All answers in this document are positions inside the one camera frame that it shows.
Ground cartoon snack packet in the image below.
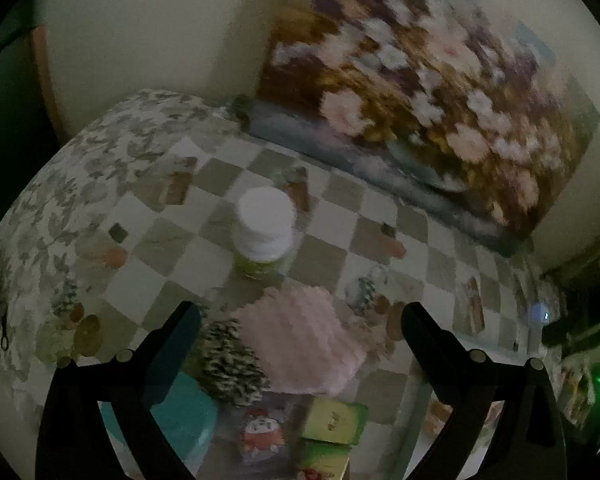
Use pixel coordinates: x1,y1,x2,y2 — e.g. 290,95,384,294
239,408,287,463

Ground pink fluffy plush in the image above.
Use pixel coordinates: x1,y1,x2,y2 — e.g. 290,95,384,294
232,286,366,396

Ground black device with light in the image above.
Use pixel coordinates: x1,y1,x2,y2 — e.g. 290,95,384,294
541,259,600,352

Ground teal plastic bag roll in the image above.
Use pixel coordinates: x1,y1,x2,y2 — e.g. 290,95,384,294
99,373,219,479

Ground checkered patterned tablecloth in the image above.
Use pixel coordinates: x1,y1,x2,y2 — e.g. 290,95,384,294
0,90,536,478

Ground green tissue pack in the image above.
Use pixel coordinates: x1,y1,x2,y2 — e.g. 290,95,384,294
301,396,368,446
296,441,351,480

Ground white green-labelled bottle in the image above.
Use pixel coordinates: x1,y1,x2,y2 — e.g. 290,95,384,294
232,186,297,278

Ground floral painting canvas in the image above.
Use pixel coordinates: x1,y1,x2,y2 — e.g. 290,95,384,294
249,0,600,255

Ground leopard print plush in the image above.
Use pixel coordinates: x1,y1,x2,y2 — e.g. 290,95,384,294
195,318,270,408

